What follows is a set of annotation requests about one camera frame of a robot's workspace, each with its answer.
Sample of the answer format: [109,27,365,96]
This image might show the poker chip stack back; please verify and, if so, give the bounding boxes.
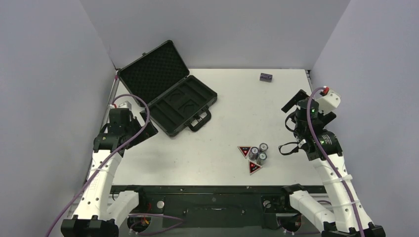
[259,143,269,153]

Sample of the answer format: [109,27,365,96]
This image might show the poker chip stack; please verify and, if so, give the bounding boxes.
[259,143,269,153]
[256,152,267,166]
[248,147,259,160]

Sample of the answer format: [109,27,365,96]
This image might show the poker chip stack front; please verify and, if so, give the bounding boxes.
[256,152,267,166]

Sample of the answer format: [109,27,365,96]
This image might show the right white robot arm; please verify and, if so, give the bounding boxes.
[278,86,386,237]

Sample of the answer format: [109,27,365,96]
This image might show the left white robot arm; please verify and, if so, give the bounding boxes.
[61,106,157,237]

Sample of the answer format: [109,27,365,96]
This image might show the black foam-lined carrying case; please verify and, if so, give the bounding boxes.
[118,40,217,137]

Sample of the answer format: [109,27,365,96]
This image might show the purple playing card box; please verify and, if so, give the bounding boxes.
[259,73,273,82]

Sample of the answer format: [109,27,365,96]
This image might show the poker chip stack left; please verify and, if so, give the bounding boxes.
[248,147,259,160]

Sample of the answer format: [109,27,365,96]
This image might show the red triangular button upper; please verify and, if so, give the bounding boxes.
[238,146,251,158]

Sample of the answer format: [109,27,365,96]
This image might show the red triangular button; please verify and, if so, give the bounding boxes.
[238,146,251,158]
[248,160,262,175]

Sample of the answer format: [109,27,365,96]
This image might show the red triangular button lower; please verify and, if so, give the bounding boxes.
[248,160,262,175]

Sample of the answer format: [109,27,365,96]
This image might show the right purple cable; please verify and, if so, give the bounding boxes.
[306,86,366,237]

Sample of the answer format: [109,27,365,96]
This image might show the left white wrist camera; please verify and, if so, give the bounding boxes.
[113,101,132,111]

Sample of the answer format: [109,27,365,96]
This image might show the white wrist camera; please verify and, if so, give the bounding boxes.
[113,101,132,111]
[315,86,341,115]

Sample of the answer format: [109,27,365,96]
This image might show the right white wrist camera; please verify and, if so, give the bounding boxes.
[315,86,341,115]

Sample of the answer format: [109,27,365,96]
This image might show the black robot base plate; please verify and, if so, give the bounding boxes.
[110,185,315,233]

